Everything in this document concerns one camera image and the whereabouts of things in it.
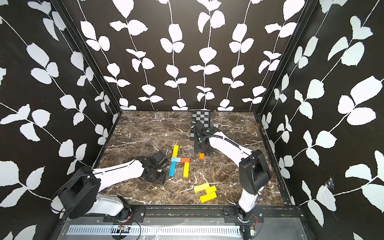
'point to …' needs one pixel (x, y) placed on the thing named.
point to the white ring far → (215, 125)
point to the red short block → (183, 160)
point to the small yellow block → (208, 189)
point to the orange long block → (201, 156)
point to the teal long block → (172, 169)
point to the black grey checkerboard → (203, 116)
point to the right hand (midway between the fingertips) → (198, 148)
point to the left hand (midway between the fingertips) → (162, 178)
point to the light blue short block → (177, 159)
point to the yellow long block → (175, 150)
